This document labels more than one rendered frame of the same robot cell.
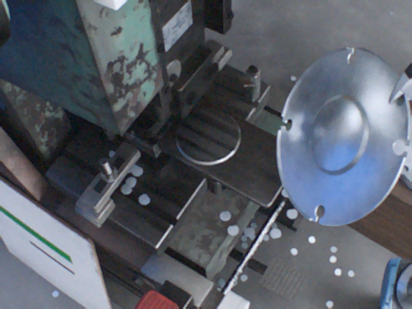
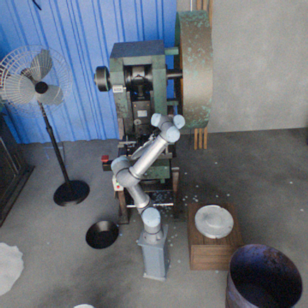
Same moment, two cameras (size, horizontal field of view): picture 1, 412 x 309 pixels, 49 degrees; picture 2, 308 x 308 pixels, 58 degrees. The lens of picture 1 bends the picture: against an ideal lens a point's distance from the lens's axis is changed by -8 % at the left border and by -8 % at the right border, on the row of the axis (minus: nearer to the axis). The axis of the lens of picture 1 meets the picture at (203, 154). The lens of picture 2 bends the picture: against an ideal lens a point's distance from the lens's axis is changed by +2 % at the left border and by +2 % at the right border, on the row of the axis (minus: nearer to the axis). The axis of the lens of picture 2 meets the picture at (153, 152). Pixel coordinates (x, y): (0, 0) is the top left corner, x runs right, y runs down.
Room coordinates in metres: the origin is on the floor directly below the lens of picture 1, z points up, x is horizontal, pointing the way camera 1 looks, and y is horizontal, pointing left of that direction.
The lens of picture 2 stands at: (-0.52, -1.57, 2.14)
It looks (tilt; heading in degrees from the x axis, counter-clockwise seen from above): 38 degrees down; 55
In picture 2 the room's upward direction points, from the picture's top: 5 degrees counter-clockwise
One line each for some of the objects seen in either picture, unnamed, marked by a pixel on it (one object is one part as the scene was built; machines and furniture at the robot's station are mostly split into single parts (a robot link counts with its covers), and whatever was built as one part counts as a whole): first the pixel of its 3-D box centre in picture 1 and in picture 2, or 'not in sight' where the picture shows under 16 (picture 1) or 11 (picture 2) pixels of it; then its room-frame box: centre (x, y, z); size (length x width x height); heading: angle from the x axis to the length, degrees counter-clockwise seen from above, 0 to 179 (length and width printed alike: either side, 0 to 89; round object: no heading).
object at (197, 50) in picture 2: not in sight; (183, 68); (0.90, -0.03, 1.33); 1.03 x 0.28 x 0.82; 53
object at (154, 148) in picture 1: (158, 115); (145, 139); (0.56, 0.09, 0.76); 0.15 x 0.09 x 0.05; 143
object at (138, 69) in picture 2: not in sight; (140, 84); (0.57, 0.09, 1.27); 0.21 x 0.12 x 0.34; 53
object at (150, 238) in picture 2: not in sight; (153, 230); (0.14, -0.55, 0.50); 0.15 x 0.15 x 0.10
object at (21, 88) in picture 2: not in sight; (57, 113); (0.14, 1.02, 0.80); 1.24 x 0.65 x 1.59; 53
